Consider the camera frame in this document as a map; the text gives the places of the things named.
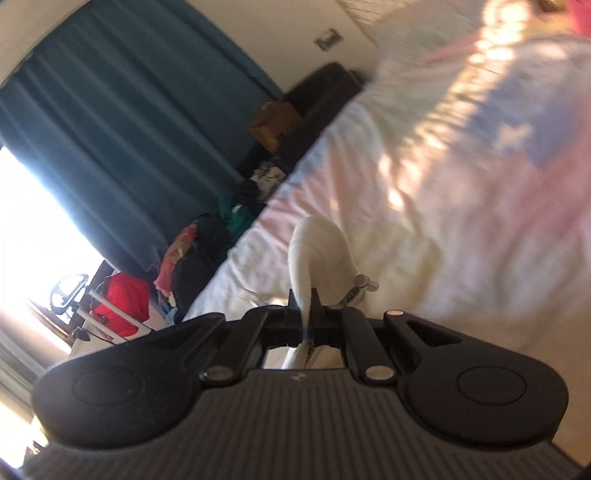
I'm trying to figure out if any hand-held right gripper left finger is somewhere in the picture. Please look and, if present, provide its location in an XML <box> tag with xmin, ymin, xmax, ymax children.
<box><xmin>178</xmin><ymin>288</ymin><xmax>308</xmax><ymax>385</ymax></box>

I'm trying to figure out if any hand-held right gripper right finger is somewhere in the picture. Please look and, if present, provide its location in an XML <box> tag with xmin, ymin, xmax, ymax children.
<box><xmin>308</xmin><ymin>288</ymin><xmax>462</xmax><ymax>384</ymax></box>

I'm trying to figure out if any cream hoodie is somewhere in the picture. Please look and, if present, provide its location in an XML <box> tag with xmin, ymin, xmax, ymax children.
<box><xmin>286</xmin><ymin>215</ymin><xmax>379</xmax><ymax>370</ymax></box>

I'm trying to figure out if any pink clothes pile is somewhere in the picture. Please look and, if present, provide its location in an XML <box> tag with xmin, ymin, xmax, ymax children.
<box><xmin>154</xmin><ymin>222</ymin><xmax>199</xmax><ymax>296</ymax></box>

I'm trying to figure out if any black cloth pile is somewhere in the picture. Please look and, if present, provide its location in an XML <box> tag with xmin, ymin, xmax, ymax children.
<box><xmin>173</xmin><ymin>240</ymin><xmax>232</xmax><ymax>319</ymax></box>

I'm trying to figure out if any green cloth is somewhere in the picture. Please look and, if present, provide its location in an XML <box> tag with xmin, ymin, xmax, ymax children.
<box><xmin>217</xmin><ymin>194</ymin><xmax>259</xmax><ymax>236</ymax></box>

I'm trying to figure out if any red bag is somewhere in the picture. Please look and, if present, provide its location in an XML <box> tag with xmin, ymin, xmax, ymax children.
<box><xmin>90</xmin><ymin>272</ymin><xmax>151</xmax><ymax>342</ymax></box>

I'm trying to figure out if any bed with pink sheet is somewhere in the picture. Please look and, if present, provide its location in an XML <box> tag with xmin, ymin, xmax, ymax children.
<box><xmin>182</xmin><ymin>0</ymin><xmax>591</xmax><ymax>462</ymax></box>

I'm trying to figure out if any brown paper bag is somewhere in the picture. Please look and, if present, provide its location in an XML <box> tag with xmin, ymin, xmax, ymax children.
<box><xmin>248</xmin><ymin>102</ymin><xmax>303</xmax><ymax>153</ymax></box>

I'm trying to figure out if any black sofa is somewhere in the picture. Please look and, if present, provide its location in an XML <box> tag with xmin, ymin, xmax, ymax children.
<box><xmin>238</xmin><ymin>62</ymin><xmax>370</xmax><ymax>185</ymax></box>

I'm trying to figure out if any teal curtain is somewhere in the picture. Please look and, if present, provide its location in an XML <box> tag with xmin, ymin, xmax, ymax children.
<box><xmin>0</xmin><ymin>0</ymin><xmax>284</xmax><ymax>273</ymax></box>

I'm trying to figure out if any dark framed window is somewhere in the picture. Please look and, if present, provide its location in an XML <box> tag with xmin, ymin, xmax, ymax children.
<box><xmin>0</xmin><ymin>145</ymin><xmax>105</xmax><ymax>324</ymax></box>

